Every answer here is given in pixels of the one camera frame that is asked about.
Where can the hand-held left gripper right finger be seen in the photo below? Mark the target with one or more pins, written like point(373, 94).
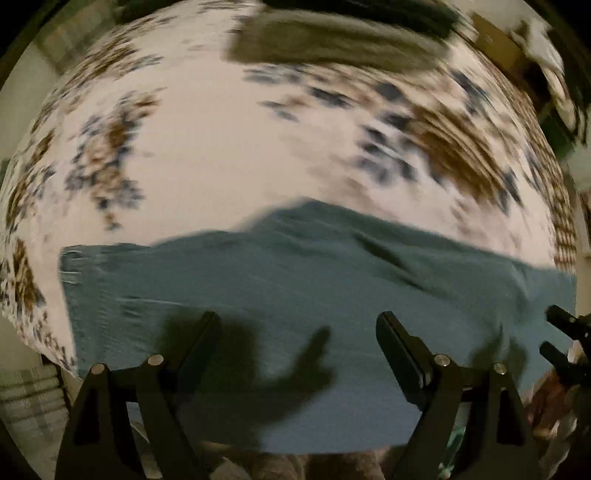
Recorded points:
point(400, 344)

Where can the cardboard box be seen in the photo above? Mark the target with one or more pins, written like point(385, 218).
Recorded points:
point(501, 41)

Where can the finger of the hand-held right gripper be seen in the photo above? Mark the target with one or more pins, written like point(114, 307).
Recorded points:
point(558, 355)
point(565, 319)

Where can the plaid cloth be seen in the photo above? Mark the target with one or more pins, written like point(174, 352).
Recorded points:
point(27, 401)

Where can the floral printed bed sheet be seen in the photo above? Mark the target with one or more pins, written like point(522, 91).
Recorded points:
point(221, 152)

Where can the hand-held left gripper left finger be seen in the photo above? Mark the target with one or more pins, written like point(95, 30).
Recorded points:
point(202, 337)

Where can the olive green folded cloth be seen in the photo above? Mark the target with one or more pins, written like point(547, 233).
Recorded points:
point(332, 41)

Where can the teal pants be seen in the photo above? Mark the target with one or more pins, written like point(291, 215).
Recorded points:
point(304, 295)

